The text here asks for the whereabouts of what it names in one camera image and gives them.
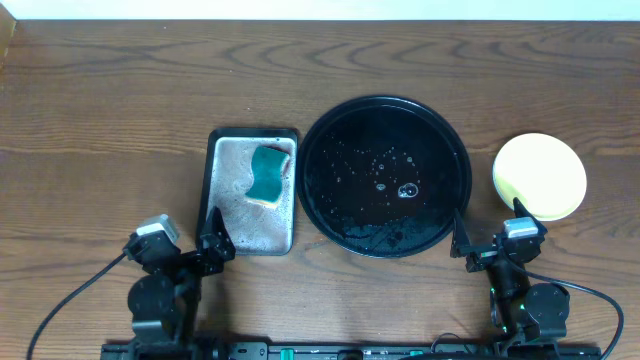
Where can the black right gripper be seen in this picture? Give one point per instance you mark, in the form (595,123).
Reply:
(462,243)

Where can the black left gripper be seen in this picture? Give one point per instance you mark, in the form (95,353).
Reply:
(205,267)

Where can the yellow round plate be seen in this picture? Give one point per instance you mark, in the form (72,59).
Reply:
(543,173)

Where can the green scouring sponge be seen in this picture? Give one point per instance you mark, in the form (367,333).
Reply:
(267,166)

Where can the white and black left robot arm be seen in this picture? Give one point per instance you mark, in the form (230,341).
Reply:
(164,303)

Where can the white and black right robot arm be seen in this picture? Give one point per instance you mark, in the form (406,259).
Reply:
(527,313)

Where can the black rectangular soapy water tray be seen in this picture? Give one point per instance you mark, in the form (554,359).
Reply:
(254,229)

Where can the black round tray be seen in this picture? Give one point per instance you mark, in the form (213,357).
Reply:
(383,176)

